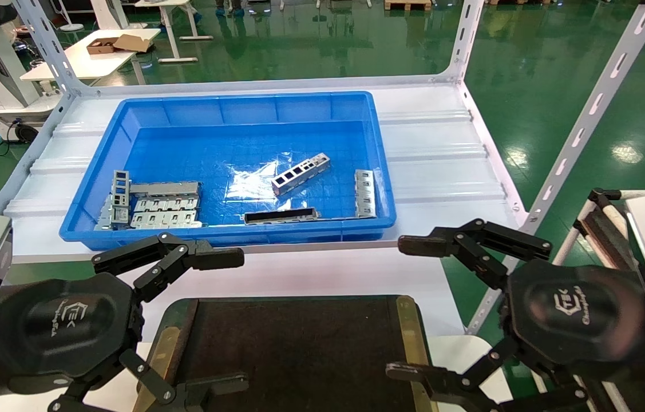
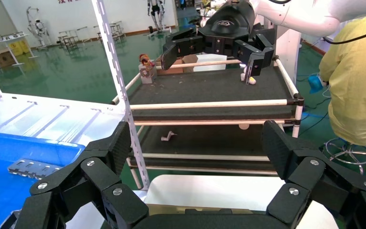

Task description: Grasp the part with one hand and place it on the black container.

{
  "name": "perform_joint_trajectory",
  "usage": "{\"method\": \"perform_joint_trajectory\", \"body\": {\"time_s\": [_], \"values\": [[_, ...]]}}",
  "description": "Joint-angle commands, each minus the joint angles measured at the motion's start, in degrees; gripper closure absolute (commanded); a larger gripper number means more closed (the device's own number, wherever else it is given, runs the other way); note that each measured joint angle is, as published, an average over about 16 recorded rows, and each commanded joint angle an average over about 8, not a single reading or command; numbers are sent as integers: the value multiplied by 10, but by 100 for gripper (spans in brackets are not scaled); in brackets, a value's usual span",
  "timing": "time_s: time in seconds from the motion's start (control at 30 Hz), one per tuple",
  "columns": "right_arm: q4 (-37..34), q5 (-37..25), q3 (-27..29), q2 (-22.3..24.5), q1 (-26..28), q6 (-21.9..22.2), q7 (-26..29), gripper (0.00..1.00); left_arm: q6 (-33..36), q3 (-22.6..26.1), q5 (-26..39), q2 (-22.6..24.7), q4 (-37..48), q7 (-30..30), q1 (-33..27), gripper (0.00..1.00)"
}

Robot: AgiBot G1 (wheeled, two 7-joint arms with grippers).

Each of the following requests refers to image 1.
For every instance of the white desk with T-legs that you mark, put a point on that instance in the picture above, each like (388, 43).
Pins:
(170, 31)

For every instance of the grey metal bracket with windows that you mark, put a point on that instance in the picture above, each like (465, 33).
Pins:
(120, 215)

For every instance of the wooden pallet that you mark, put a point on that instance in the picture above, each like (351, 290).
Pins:
(408, 4)

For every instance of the blue plastic bin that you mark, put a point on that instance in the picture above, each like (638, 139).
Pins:
(213, 109)

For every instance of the white slotted metal shelf rack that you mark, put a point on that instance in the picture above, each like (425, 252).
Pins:
(585, 121)

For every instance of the clear plastic film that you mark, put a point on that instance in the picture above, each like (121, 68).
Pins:
(248, 183)

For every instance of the grey sheet metal bracket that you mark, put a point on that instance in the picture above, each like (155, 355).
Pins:
(103, 221)

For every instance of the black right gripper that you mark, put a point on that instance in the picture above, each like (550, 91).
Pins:
(574, 315)

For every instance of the grey perforated metal channel part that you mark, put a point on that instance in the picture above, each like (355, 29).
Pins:
(300, 182)

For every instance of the black container tray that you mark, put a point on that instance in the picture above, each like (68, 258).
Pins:
(299, 355)

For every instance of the dark open metal channel part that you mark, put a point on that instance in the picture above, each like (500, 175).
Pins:
(282, 216)

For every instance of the open cardboard box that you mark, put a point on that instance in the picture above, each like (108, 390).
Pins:
(102, 46)

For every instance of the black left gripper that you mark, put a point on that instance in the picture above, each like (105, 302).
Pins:
(64, 326)

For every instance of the grey slotted metal bracket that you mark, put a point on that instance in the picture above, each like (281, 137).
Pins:
(165, 220)
(167, 205)
(365, 194)
(165, 187)

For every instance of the white desk with box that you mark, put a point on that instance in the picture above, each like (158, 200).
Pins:
(87, 64)

